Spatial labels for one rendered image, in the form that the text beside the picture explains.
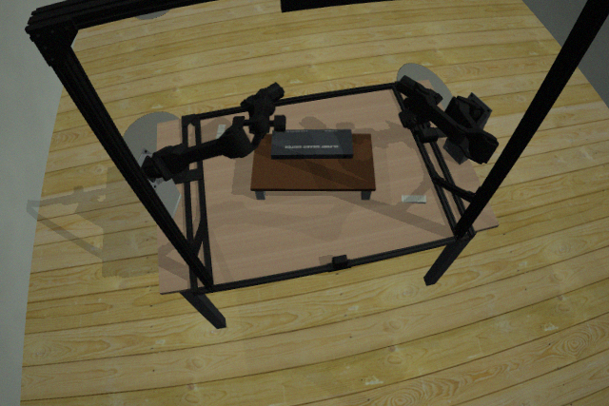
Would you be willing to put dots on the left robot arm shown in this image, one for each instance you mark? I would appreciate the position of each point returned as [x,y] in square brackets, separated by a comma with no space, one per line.
[233,143]

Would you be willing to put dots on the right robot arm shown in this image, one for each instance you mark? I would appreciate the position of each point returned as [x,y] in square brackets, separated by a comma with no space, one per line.
[422,101]

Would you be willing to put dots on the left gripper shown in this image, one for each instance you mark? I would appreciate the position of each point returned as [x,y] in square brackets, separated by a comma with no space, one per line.
[278,123]

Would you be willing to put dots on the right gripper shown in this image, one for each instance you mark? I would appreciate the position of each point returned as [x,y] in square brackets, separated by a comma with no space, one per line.
[425,132]

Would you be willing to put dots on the brown wooden stand with grey legs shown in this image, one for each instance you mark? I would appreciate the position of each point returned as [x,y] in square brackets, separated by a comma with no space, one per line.
[355,174]

